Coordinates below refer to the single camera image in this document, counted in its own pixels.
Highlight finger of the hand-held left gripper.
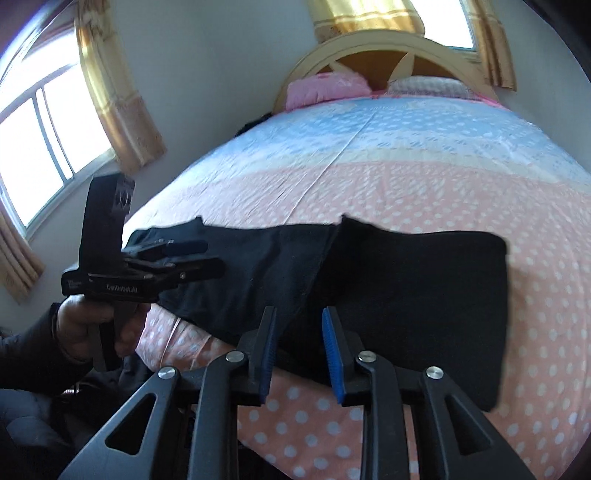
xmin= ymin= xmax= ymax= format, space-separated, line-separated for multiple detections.
xmin=122 ymin=239 xmax=209 ymax=260
xmin=127 ymin=257 xmax=226 ymax=283

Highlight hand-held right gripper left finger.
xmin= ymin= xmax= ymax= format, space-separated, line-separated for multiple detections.
xmin=58 ymin=306 xmax=278 ymax=480

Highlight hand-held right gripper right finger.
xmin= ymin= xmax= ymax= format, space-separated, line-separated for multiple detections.
xmin=321 ymin=306 xmax=537 ymax=480

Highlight black pants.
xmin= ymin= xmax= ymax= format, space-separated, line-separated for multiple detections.
xmin=124 ymin=215 xmax=509 ymax=413

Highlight person's left forearm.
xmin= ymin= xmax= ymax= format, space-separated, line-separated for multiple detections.
xmin=0 ymin=302 xmax=65 ymax=395

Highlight person's left hand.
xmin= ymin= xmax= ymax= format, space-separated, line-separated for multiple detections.
xmin=56 ymin=294 xmax=149 ymax=361

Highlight yellow patterned curtain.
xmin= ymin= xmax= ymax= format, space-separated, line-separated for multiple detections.
xmin=74 ymin=0 xmax=168 ymax=174
xmin=0 ymin=208 xmax=45 ymax=305
xmin=471 ymin=0 xmax=518 ymax=92
xmin=307 ymin=0 xmax=428 ymax=36

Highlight large sliding window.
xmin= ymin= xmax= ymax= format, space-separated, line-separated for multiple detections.
xmin=0 ymin=60 xmax=117 ymax=241

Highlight polka dot bed sheet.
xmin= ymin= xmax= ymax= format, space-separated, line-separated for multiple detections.
xmin=134 ymin=95 xmax=591 ymax=480

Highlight person's dark jacket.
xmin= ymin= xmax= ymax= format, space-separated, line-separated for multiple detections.
xmin=0 ymin=357 xmax=155 ymax=480

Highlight pink pillow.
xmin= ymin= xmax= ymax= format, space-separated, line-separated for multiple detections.
xmin=285 ymin=71 xmax=373 ymax=110

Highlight cream wooden headboard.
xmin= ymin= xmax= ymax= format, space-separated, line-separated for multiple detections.
xmin=272 ymin=30 xmax=499 ymax=114

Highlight striped pillow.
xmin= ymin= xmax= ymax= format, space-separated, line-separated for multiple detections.
xmin=387 ymin=76 xmax=477 ymax=100

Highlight small sliding window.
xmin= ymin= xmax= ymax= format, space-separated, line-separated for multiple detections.
xmin=422 ymin=0 xmax=479 ymax=52

